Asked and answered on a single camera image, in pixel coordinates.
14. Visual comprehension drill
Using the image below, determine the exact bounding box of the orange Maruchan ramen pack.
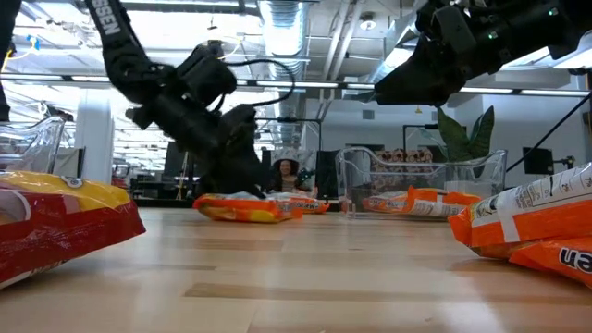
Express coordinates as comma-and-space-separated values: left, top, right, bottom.
507, 235, 592, 290
405, 185, 483, 218
192, 192, 305, 225
362, 191, 412, 215
272, 191, 331, 216
447, 161, 592, 260

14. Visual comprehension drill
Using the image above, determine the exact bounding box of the black camera cable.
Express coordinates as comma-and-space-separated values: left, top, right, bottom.
220, 58, 296, 108

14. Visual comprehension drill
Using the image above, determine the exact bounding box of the red Maruchan ramen pack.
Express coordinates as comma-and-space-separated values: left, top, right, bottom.
0, 169, 147, 291

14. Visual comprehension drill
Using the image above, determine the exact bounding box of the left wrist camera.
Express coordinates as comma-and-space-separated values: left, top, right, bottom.
175, 40, 239, 110

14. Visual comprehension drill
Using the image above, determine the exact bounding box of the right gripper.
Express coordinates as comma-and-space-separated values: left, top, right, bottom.
374, 0, 563, 106

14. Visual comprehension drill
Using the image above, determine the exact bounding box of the long ceiling light strip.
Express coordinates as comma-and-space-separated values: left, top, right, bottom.
0, 72, 112, 83
457, 85, 592, 98
255, 80, 341, 90

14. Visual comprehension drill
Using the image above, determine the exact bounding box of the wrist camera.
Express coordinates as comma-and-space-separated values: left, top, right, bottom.
175, 40, 239, 110
433, 4, 478, 56

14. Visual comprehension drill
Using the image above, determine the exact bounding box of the silver ventilation duct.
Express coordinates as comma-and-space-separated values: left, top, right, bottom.
256, 0, 312, 154

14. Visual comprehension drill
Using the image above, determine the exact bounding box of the clear plastic bin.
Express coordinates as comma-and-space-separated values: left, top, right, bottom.
334, 146, 509, 219
0, 115, 67, 176

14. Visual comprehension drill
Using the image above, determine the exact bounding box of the person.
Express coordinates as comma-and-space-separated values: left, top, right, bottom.
270, 158, 318, 194

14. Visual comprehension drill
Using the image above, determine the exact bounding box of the green artificial plant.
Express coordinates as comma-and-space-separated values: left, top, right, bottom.
436, 105, 496, 163

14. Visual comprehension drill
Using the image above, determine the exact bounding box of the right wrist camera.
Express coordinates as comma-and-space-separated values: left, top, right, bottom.
433, 4, 478, 56

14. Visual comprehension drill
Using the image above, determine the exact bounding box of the black background monitor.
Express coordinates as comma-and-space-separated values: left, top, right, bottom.
522, 146, 577, 176

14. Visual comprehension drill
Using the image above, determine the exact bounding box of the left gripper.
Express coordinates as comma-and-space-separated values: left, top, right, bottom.
125, 94, 268, 200

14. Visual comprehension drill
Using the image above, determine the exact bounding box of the white plant pot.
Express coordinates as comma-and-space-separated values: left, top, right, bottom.
444, 179, 486, 195

